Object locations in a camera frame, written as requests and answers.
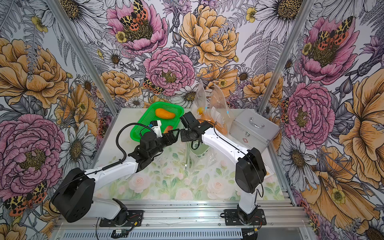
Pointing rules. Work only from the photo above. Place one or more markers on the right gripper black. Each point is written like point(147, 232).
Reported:
point(183, 138)

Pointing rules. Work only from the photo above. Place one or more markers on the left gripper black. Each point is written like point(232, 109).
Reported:
point(170, 133)

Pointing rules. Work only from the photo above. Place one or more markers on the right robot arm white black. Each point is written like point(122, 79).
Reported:
point(250, 168)

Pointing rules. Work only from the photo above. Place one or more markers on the silver metal case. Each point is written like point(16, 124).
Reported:
point(253, 130)

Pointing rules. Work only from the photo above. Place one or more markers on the clear zip-top bag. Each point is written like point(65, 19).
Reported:
point(203, 163)
point(200, 104)
point(218, 106)

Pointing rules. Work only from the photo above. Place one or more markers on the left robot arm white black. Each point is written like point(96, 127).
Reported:
point(74, 199)

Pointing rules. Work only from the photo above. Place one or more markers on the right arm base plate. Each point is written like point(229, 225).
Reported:
point(237, 217)

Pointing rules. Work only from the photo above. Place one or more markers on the green plastic basket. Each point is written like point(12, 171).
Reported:
point(150, 115)

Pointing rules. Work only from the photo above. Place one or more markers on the orange mango top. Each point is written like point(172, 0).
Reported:
point(164, 114)

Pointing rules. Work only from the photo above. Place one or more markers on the small green circuit board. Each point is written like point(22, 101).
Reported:
point(119, 233)

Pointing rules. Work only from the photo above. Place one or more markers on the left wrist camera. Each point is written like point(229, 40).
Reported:
point(156, 128)

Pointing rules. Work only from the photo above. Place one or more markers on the red yellow mango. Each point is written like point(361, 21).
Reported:
point(168, 128)

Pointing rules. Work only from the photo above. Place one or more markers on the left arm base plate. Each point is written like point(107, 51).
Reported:
point(128, 218)

